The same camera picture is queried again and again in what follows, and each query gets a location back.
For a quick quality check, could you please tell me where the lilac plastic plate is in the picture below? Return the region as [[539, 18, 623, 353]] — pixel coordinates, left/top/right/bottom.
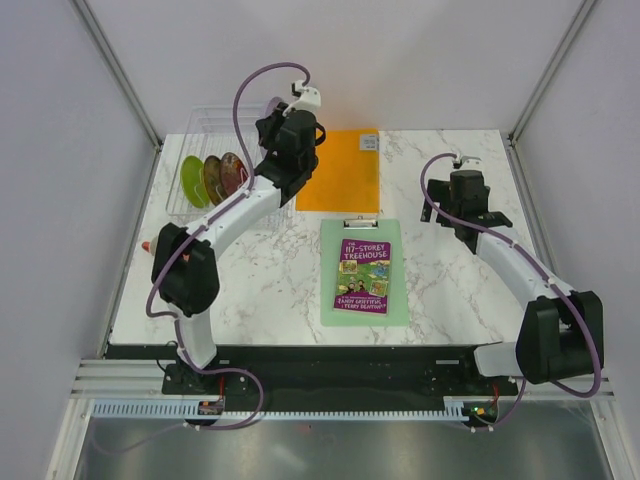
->
[[264, 97, 279, 117]]

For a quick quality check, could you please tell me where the red floral plate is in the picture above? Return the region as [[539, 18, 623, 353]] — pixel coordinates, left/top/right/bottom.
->
[[220, 152, 249, 196]]

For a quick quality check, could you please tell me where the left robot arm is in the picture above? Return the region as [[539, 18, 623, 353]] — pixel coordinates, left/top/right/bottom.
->
[[146, 99, 326, 393]]

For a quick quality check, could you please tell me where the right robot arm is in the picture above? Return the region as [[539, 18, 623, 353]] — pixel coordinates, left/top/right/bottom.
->
[[422, 170, 604, 394]]

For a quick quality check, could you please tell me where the orange folder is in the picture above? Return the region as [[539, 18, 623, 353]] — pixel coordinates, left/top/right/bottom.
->
[[295, 129, 380, 214]]

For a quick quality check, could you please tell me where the brown patterned plate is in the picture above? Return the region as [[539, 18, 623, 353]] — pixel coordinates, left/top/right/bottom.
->
[[202, 155, 227, 206]]

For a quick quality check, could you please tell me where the green plate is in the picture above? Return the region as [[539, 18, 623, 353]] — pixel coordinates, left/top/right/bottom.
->
[[180, 155, 210, 209]]

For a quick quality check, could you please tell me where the mint green clipboard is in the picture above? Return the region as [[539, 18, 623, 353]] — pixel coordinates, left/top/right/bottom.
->
[[320, 219, 409, 327]]

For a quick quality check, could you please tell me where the purple treehouse book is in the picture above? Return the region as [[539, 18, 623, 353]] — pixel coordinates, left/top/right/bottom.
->
[[333, 239, 392, 315]]

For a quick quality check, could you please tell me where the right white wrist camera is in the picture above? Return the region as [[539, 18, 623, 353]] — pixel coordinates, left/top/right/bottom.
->
[[452, 155, 484, 172]]

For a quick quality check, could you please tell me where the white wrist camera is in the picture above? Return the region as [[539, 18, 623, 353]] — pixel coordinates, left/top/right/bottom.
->
[[452, 155, 484, 172], [288, 80, 321, 114]]

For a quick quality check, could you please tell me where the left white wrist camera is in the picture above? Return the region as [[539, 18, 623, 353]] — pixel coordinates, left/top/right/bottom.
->
[[288, 80, 321, 114]]

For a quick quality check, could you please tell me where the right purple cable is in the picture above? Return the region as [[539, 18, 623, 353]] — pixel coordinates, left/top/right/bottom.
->
[[419, 152, 604, 399]]

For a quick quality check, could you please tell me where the purple cable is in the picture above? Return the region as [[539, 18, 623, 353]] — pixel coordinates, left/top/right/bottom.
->
[[419, 152, 604, 399], [145, 62, 312, 374]]

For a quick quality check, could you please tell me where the white wire dish rack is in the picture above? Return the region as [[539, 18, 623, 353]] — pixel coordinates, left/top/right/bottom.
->
[[166, 104, 272, 224]]

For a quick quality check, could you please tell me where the white slotted cable duct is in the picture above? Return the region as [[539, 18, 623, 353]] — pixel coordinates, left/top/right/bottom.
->
[[90, 396, 498, 422]]

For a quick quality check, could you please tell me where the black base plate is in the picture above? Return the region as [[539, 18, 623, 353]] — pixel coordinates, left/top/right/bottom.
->
[[162, 346, 517, 409]]

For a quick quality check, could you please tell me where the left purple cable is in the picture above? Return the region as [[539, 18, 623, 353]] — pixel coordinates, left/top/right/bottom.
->
[[145, 62, 312, 374]]

